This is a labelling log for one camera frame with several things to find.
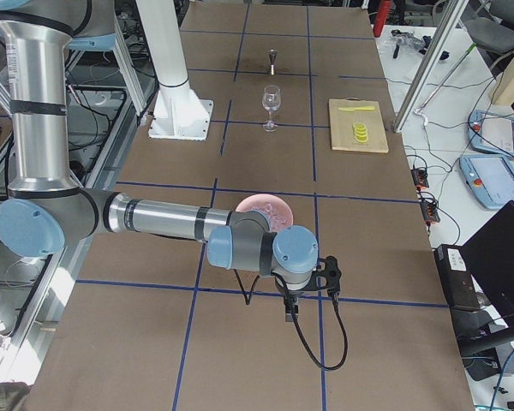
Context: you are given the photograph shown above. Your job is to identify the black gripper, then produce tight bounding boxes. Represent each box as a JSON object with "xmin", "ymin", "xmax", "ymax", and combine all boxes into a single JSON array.
[{"xmin": 275, "ymin": 277, "xmax": 302, "ymax": 323}]

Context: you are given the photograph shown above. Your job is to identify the steel jigger measuring cup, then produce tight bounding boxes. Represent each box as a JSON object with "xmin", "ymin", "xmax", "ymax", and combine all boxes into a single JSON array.
[{"xmin": 268, "ymin": 49, "xmax": 278, "ymax": 75}]

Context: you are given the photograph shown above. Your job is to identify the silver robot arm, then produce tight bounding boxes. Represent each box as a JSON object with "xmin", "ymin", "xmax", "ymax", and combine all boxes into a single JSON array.
[{"xmin": 0, "ymin": 1, "xmax": 319, "ymax": 314}]

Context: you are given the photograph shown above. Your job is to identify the pile of ice cubes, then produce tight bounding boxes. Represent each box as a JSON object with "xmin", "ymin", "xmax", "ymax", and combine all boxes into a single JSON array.
[{"xmin": 251, "ymin": 203, "xmax": 290, "ymax": 232}]

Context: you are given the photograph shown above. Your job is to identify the clear wine glass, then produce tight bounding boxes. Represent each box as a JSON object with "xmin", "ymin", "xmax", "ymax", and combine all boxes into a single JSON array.
[{"xmin": 261, "ymin": 85, "xmax": 281, "ymax": 132}]

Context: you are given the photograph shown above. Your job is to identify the pink bowl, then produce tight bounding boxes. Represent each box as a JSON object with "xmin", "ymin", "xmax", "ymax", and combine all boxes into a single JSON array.
[{"xmin": 236, "ymin": 194, "xmax": 294, "ymax": 232}]

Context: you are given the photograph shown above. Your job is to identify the bamboo cutting board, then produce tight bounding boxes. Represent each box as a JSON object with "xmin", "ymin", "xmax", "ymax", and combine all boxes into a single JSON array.
[{"xmin": 328, "ymin": 98, "xmax": 389, "ymax": 154}]

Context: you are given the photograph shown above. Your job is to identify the black monitor on stand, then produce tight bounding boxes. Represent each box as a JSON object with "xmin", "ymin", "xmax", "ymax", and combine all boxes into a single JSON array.
[{"xmin": 433, "ymin": 200, "xmax": 514, "ymax": 381}]

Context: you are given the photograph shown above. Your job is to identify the yellow plastic knife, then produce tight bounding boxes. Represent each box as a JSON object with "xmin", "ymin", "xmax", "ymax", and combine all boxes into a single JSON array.
[{"xmin": 338, "ymin": 105, "xmax": 375, "ymax": 112}]

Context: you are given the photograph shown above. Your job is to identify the near teach pendant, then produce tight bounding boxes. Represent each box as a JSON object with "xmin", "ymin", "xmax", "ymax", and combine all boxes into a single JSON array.
[{"xmin": 459, "ymin": 154, "xmax": 514, "ymax": 210}]

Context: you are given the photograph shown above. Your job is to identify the teach pendant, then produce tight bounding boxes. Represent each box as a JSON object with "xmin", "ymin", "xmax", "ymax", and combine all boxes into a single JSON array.
[
  {"xmin": 468, "ymin": 110, "xmax": 514, "ymax": 158},
  {"xmin": 459, "ymin": 154, "xmax": 514, "ymax": 210}
]

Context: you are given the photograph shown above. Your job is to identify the far teach pendant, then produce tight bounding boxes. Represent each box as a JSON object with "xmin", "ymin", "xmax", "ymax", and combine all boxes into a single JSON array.
[{"xmin": 468, "ymin": 110, "xmax": 514, "ymax": 158}]

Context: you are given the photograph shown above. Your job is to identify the red cylinder bottle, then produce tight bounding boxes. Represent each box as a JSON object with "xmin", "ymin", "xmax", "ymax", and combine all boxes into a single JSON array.
[{"xmin": 373, "ymin": 0, "xmax": 391, "ymax": 38}]

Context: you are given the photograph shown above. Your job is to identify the aluminium frame post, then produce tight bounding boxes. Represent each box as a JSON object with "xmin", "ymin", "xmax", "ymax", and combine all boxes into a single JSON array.
[{"xmin": 392, "ymin": 0, "xmax": 469, "ymax": 133}]

